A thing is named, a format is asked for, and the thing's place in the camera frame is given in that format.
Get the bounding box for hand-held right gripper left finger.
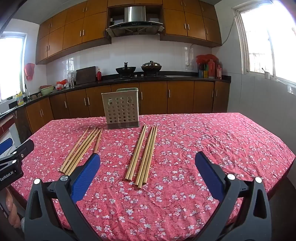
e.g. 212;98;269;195
24;153;101;241

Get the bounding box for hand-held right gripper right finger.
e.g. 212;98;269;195
195;151;273;241

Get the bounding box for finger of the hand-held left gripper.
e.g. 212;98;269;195
0;138;35;166
0;138;13;156

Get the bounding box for wooden chopstick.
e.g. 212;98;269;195
143;125;158;185
65;128;99;176
62;128;96;175
124;125;147;181
92;128;103;154
138;126;156;190
135;126;154;186
68;129;102;176
59;127;90;174
128;125;148;181

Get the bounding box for beige perforated chopstick holder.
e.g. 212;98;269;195
101;88;141;130

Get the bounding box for person's left hand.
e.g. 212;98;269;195
5;187;22;229

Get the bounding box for red floral tablecloth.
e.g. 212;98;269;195
10;113;296;241

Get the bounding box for green basin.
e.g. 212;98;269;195
39;85;55;95

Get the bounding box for red and white packages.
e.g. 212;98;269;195
55;79;71;90

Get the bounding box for hanging red plastic bag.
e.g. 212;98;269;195
24;63;36;81

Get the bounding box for small kitchen window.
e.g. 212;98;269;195
0;35;27;101

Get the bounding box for clear glass jars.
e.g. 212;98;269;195
67;71;77;86

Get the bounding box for wooden lower cabinets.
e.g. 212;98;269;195
14;81;230;144

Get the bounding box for wooden cabinets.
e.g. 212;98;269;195
14;81;230;144
159;0;222;48
36;0;112;65

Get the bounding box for dark wooden cutting board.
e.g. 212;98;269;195
76;66;96;85

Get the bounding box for black kitchen countertop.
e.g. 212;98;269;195
0;75;232;118

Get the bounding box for red bags on counter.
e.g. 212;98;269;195
198;59;222;80

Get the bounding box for gas stove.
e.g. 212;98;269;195
113;74;167;80

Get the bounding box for black wok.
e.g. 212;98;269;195
116;62;137;78

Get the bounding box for red bag over bottles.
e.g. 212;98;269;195
196;54;215;64

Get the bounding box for wooden upper cabinets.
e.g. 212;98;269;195
159;0;222;48
36;0;112;65

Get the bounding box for black pot with lid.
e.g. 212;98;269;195
141;61;162;74

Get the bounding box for large bright window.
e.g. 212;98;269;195
232;0;296;86

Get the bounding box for steel range hood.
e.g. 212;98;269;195
106;6;165;37

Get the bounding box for black wall cable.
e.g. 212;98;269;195
222;7;238;45

